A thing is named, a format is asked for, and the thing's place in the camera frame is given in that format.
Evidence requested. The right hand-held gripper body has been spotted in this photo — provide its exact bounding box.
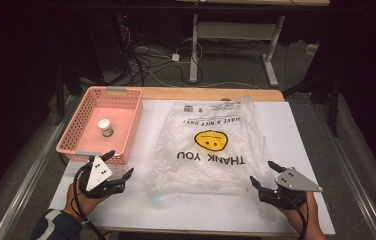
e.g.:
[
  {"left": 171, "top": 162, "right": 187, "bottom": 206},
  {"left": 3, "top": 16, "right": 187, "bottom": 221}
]
[{"left": 257, "top": 167, "right": 324, "bottom": 211}]

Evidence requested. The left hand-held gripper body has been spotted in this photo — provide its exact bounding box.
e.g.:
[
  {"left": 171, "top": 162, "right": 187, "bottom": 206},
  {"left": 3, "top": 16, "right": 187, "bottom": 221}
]
[{"left": 77, "top": 155, "right": 127, "bottom": 200}]

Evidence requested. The pink plastic basket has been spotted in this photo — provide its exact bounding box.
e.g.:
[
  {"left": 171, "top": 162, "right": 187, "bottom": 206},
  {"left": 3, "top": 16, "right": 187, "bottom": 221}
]
[{"left": 55, "top": 85, "right": 144, "bottom": 167}]

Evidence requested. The small round jar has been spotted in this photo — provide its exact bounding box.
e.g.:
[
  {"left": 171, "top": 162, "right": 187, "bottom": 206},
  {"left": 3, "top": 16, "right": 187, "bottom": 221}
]
[{"left": 97, "top": 118, "right": 115, "bottom": 139}]

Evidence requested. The clear printed plastic bag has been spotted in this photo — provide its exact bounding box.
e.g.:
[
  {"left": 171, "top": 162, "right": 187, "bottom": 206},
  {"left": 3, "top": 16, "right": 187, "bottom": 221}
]
[{"left": 145, "top": 95, "right": 279, "bottom": 202}]

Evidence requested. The person's left hand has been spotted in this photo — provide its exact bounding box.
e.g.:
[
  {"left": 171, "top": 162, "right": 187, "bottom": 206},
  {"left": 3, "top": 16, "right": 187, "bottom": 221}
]
[{"left": 63, "top": 182, "right": 110, "bottom": 218}]

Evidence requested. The person's right hand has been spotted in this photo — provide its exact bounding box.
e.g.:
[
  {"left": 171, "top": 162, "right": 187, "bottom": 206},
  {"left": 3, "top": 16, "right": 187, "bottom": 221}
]
[{"left": 279, "top": 191, "right": 324, "bottom": 236}]

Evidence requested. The white table mat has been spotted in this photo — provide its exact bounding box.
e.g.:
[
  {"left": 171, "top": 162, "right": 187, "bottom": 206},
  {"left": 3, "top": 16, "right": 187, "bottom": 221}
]
[{"left": 48, "top": 99, "right": 337, "bottom": 236}]

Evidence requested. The black metal stand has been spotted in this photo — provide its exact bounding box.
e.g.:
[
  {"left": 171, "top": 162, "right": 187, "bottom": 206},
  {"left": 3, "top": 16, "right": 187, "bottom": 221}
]
[
  {"left": 281, "top": 64, "right": 341, "bottom": 138},
  {"left": 53, "top": 63, "right": 84, "bottom": 127}
]

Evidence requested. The small white box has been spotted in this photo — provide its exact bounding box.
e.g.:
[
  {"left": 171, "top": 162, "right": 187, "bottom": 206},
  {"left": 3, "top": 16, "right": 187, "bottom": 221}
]
[{"left": 305, "top": 42, "right": 320, "bottom": 57}]

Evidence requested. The white-framed desk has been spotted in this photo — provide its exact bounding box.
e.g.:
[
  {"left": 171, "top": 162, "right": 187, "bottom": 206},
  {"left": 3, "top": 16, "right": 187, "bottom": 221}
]
[{"left": 175, "top": 0, "right": 331, "bottom": 88}]

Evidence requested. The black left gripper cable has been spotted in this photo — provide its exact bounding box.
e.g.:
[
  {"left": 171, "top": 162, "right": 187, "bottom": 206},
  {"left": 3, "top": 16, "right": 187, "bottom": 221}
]
[{"left": 72, "top": 164, "right": 108, "bottom": 240}]

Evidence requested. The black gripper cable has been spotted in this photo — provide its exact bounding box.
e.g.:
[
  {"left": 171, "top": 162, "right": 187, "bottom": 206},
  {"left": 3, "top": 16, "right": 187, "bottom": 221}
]
[
  {"left": 282, "top": 193, "right": 310, "bottom": 240},
  {"left": 72, "top": 164, "right": 108, "bottom": 240}
]

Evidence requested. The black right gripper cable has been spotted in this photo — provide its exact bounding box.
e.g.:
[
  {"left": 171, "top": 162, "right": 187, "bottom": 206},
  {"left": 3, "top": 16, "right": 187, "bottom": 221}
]
[{"left": 282, "top": 193, "right": 310, "bottom": 240}]

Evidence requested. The tangle of floor cables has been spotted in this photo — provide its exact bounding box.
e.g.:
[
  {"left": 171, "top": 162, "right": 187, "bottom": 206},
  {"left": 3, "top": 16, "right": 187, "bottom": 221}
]
[{"left": 114, "top": 24, "right": 197, "bottom": 88}]

